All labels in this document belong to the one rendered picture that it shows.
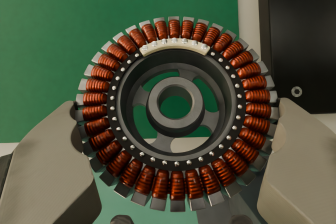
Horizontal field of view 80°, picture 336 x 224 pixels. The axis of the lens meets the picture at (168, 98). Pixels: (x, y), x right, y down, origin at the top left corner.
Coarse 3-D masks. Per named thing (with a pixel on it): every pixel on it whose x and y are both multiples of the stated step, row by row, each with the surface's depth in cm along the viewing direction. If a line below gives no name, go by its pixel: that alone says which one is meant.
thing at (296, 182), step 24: (288, 120) 9; (312, 120) 9; (288, 144) 8; (312, 144) 8; (288, 168) 7; (312, 168) 7; (264, 192) 6; (288, 192) 6; (312, 192) 6; (264, 216) 7; (288, 216) 6; (312, 216) 5
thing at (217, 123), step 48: (144, 48) 12; (192, 48) 12; (240, 48) 12; (96, 96) 11; (144, 96) 13; (192, 96) 12; (240, 96) 11; (96, 144) 10; (144, 144) 12; (240, 144) 10; (144, 192) 9; (192, 192) 9
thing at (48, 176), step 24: (48, 120) 10; (72, 120) 10; (24, 144) 8; (48, 144) 8; (72, 144) 8; (24, 168) 7; (48, 168) 7; (72, 168) 7; (24, 192) 6; (48, 192) 6; (72, 192) 6; (96, 192) 7; (0, 216) 5; (24, 216) 5; (48, 216) 5; (72, 216) 6; (96, 216) 7
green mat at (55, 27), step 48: (0, 0) 20; (48, 0) 20; (96, 0) 20; (144, 0) 20; (192, 0) 20; (0, 48) 20; (48, 48) 20; (96, 48) 20; (0, 96) 20; (48, 96) 20
